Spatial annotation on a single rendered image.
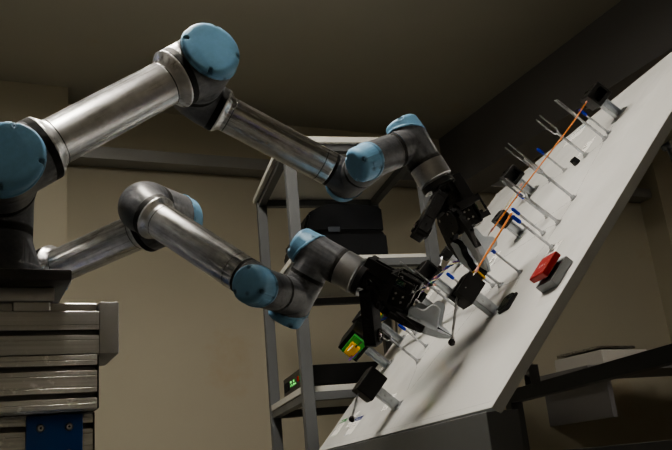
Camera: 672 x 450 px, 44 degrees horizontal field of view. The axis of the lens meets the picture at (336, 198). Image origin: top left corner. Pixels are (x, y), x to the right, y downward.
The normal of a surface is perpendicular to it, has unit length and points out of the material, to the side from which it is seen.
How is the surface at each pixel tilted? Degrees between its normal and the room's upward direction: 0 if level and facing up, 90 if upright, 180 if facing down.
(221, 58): 85
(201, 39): 86
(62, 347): 90
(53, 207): 90
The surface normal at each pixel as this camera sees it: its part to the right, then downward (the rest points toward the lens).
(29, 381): 0.41, -0.33
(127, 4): 0.09, 0.94
